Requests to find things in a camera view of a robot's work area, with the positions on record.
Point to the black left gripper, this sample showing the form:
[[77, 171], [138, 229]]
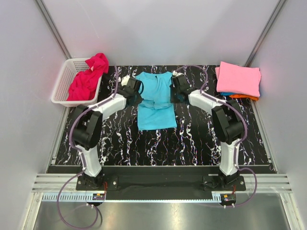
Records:
[[139, 99]]

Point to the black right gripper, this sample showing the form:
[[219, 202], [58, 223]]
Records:
[[172, 99]]

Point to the cyan t shirt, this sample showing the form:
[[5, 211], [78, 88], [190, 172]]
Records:
[[155, 111]]

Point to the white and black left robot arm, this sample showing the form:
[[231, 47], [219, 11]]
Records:
[[86, 129]]

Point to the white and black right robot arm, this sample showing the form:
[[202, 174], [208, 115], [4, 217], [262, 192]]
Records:
[[228, 125]]

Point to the blue folded t shirt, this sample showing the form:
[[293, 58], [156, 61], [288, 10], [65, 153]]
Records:
[[226, 93]]

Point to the red t shirt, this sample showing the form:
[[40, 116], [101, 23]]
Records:
[[85, 83]]

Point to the pink folded t shirt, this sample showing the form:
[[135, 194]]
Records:
[[238, 80]]

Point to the orange folded t shirt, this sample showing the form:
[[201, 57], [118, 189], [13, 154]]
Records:
[[244, 96]]

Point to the white plastic basket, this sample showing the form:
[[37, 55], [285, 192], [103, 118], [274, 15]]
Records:
[[65, 77]]

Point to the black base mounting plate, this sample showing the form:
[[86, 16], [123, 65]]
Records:
[[160, 183]]

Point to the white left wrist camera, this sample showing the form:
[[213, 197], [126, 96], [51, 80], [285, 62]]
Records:
[[124, 80]]

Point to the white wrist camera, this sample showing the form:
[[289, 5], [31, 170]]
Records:
[[175, 73], [124, 80]]

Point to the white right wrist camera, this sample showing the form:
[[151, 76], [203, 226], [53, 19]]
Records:
[[175, 73]]

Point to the white slotted cable duct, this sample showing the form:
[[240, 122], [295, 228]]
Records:
[[70, 197]]

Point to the aluminium frame rail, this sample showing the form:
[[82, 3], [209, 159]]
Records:
[[266, 183]]

